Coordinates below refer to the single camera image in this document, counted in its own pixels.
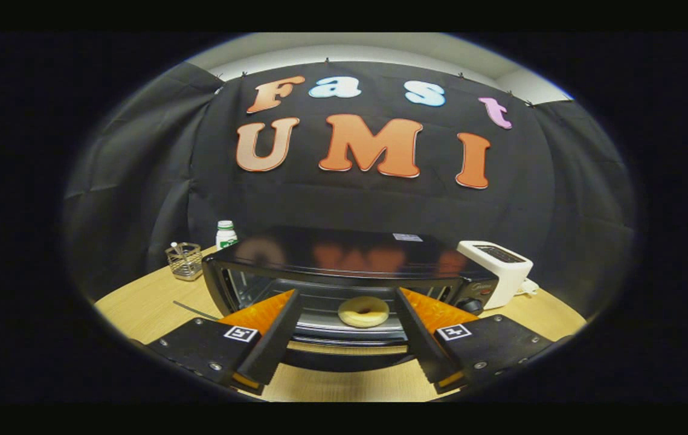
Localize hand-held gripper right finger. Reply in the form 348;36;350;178
393;287;556;393

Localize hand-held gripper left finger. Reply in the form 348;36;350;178
147;289;303;395

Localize round bread doughnut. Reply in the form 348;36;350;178
338;296;390;329

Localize black toaster oven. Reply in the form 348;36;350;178
173;225;500;372

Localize white pop-up toaster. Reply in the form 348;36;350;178
457;240;534;310

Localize white bottle green label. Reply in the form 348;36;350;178
216;221;239;251

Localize wire mesh utensil holder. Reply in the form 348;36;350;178
166;242;204;282

